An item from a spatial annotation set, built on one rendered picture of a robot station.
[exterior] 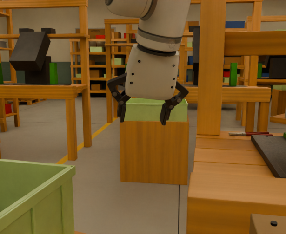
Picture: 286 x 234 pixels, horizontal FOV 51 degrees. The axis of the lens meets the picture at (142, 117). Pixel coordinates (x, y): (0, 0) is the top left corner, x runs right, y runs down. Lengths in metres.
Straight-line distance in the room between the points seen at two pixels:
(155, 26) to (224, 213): 0.37
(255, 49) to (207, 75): 0.22
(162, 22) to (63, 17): 11.19
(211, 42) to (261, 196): 0.67
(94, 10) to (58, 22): 1.41
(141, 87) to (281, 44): 0.79
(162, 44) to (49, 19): 11.40
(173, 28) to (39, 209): 0.37
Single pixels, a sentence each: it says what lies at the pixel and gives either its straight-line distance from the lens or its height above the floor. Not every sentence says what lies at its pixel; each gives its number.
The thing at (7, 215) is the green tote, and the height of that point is 0.96.
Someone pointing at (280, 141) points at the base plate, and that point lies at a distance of 1.08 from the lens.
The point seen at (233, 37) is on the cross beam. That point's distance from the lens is 1.24.
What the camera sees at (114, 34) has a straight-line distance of 10.42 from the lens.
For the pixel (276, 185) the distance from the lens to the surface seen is 0.69.
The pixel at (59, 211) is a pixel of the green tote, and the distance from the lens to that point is 0.57.
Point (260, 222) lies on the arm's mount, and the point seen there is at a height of 0.95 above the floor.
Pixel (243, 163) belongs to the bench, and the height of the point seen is 0.88.
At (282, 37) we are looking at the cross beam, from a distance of 1.27.
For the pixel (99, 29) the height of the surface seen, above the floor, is 2.37.
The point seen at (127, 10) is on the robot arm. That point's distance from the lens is 0.50.
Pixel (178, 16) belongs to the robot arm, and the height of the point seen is 1.23.
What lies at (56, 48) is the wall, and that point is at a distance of 11.71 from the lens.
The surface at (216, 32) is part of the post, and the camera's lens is 1.15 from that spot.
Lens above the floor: 1.15
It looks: 10 degrees down
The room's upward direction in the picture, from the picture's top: straight up
